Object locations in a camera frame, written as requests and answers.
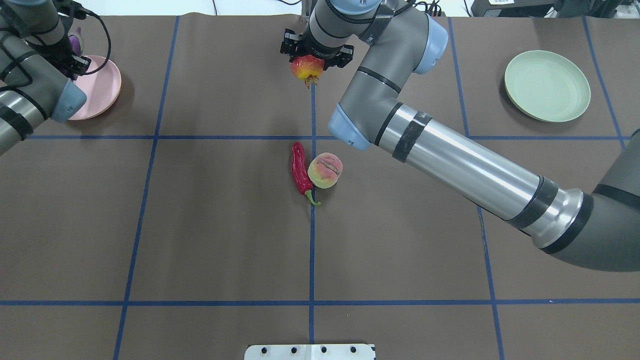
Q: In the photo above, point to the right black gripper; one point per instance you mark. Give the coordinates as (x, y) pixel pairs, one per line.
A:
(318, 50)

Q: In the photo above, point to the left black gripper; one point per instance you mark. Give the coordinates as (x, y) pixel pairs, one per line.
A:
(75, 64)

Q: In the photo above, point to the purple eggplant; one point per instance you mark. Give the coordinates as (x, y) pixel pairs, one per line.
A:
(76, 41)

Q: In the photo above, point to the red pomegranate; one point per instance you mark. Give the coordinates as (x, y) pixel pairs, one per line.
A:
(307, 68)

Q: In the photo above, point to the red chili pepper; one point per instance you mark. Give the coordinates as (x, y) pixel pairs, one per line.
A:
(298, 168)

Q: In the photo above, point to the peach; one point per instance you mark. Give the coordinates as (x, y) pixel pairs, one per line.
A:
(325, 170)

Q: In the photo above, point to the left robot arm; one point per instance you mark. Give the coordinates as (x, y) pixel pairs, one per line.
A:
(38, 66)

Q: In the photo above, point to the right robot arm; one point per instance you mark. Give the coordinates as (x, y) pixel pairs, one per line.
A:
(598, 230)

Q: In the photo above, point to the pink plate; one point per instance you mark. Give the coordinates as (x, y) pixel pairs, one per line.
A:
(101, 88)

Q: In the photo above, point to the light green plate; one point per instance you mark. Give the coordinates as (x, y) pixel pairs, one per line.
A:
(547, 86)

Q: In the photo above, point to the white camera stand base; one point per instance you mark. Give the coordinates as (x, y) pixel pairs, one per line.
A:
(331, 351)

